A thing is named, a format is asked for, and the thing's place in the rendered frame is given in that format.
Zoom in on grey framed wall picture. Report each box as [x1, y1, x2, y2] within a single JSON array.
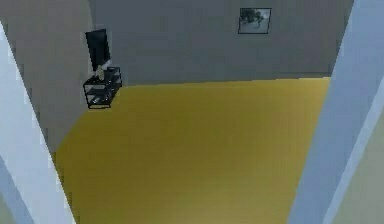
[[237, 7, 273, 35]]

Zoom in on black television set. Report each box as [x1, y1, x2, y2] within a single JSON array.
[[84, 28, 112, 73]]

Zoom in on black glass television stand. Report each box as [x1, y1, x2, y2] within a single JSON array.
[[82, 66, 123, 110]]

